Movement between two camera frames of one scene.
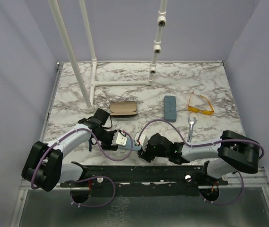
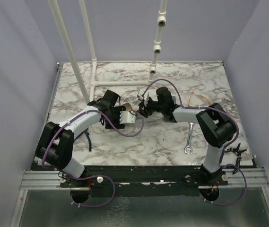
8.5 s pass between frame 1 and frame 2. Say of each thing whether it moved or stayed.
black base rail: stayed
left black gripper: moved
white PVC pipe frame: stayed
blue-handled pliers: stayed
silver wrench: stayed
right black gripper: moved
